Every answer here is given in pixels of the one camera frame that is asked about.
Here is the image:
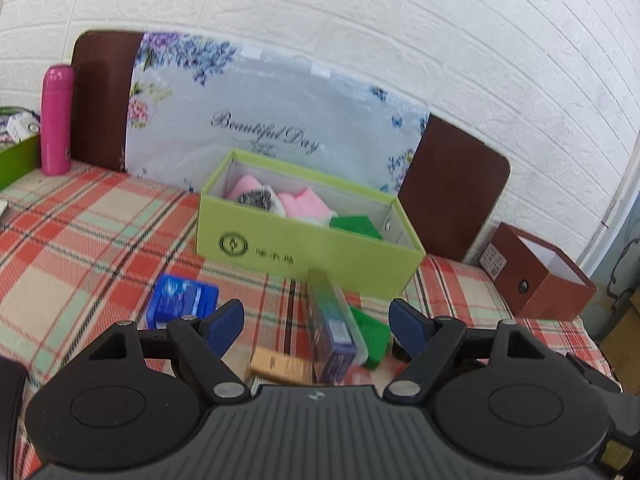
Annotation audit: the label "floral plastic sheet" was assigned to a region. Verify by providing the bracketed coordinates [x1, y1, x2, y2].
[121, 31, 431, 196]

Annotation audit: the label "pink thermos bottle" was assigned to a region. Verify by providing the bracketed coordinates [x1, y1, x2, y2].
[40, 64, 75, 177]

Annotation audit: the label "small white box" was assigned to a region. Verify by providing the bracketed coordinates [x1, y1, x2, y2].
[6, 112, 40, 142]

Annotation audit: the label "steel wool scrubber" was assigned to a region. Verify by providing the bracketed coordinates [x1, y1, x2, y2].
[235, 187, 287, 218]

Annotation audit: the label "blue box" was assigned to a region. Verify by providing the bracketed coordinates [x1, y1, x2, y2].
[145, 275, 220, 332]

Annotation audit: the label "lime green cardboard box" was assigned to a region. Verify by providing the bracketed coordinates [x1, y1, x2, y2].
[195, 149, 427, 298]

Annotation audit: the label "pink cloth items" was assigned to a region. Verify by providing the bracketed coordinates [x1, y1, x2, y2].
[276, 187, 338, 226]

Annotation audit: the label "gold box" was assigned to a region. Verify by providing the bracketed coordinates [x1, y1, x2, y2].
[248, 347, 316, 386]

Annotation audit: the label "green packet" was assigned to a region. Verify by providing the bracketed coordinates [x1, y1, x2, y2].
[349, 305, 393, 370]

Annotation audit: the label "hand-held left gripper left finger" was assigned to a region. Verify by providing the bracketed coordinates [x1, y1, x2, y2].
[89, 299, 252, 404]

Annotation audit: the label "brown cardboard box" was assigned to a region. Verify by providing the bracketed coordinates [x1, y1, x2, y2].
[479, 221, 598, 322]

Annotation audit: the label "plaid tablecloth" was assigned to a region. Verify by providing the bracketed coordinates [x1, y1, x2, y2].
[0, 160, 613, 480]

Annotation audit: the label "plain cardboard box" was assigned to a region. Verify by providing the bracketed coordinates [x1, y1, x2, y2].
[597, 290, 640, 396]

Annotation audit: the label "small green storage box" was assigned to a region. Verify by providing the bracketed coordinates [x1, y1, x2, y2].
[0, 105, 42, 192]

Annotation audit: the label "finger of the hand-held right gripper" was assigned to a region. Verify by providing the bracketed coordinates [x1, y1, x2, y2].
[565, 352, 623, 402]

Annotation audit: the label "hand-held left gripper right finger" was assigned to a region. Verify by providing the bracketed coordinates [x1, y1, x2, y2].
[382, 298, 551, 402]

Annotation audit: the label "dark brown wooden board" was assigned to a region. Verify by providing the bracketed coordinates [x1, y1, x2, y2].
[70, 30, 512, 263]

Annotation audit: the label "clear case with purple box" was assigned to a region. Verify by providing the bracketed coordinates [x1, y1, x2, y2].
[305, 269, 371, 385]

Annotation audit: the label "dark green box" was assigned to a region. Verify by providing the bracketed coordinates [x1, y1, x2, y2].
[330, 214, 383, 241]

